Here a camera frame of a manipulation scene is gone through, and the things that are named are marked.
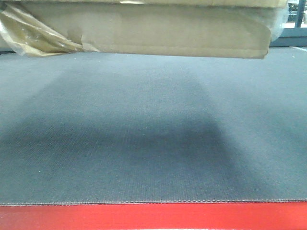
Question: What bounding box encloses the brown cardboard carton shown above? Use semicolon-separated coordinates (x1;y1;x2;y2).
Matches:
0;0;287;58

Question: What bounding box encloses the dark metal post background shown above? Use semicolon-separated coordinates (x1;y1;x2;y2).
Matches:
295;0;307;28

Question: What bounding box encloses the red conveyor frame edge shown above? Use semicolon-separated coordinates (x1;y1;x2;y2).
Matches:
0;202;307;230

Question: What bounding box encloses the dark grey conveyor belt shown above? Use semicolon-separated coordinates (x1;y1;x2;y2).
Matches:
0;47;307;206

